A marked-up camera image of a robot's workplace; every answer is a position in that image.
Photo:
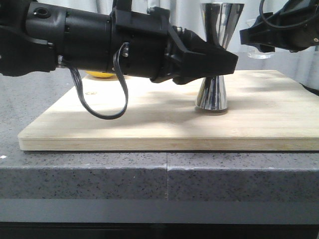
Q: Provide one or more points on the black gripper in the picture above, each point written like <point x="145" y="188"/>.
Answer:
<point x="297" y="28"/>
<point x="159" y="51"/>

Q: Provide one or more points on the glass beaker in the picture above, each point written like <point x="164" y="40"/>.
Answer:
<point x="253" y="52"/>

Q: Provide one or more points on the steel double jigger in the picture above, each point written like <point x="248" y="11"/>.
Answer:
<point x="220" y="20"/>

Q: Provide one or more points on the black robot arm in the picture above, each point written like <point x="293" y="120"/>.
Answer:
<point x="33" y="35"/>

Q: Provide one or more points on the wooden cutting board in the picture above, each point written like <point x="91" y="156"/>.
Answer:
<point x="267" y="111"/>

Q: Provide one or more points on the yellow lemon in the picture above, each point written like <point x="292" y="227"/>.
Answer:
<point x="102" y="75"/>

